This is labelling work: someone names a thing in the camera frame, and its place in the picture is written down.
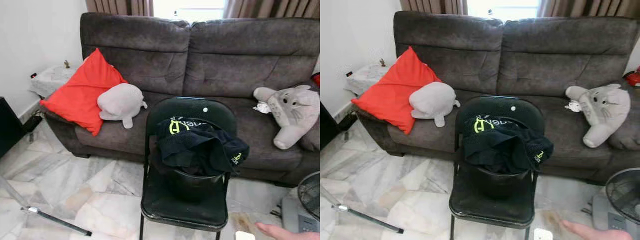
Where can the person's bare hand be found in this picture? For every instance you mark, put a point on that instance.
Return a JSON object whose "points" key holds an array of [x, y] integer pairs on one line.
{"points": [[595, 234], [285, 234]]}

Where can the black t-shirt with green logo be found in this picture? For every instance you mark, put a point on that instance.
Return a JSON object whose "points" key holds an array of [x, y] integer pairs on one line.
{"points": [[505, 145], [200, 145]]}

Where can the grey floor fan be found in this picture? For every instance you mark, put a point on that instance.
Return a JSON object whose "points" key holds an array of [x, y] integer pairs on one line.
{"points": [[625, 192], [312, 192]]}

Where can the black plastic bucket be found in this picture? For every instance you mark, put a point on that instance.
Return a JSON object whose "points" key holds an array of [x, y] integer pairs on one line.
{"points": [[192, 187], [500, 185]]}

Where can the black folding chair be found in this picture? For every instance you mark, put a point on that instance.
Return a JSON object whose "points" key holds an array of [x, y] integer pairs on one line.
{"points": [[175, 205], [485, 205]]}

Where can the grey Totoro plush toy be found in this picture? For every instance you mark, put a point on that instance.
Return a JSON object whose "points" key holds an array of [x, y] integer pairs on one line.
{"points": [[295, 112], [600, 110]]}

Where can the small red item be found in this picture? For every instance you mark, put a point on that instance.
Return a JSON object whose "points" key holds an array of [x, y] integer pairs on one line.
{"points": [[634, 77], [316, 79]]}

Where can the side table with lace cloth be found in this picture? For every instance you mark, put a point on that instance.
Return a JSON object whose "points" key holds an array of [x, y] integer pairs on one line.
{"points": [[50, 80], [365, 77]]}

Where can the red square pillow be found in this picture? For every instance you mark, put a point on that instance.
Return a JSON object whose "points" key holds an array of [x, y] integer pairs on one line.
{"points": [[82, 95], [395, 92]]}

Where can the grey brown fabric sofa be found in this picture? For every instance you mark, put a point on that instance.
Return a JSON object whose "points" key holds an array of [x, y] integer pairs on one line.
{"points": [[550, 55], [225, 60]]}

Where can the grey seal plush toy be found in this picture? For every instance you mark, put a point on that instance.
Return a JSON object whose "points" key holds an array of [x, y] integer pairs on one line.
{"points": [[120, 102], [432, 100]]}

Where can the brown pleated curtain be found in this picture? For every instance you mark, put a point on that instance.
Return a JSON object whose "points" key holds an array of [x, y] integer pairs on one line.
{"points": [[270, 8], [120, 7], [590, 7], [432, 6]]}

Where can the bright window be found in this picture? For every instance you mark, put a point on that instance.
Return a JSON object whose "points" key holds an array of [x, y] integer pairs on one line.
{"points": [[502, 9], [187, 9]]}

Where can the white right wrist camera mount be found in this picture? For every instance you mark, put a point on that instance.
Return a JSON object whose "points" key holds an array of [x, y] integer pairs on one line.
{"points": [[245, 236], [543, 235]]}

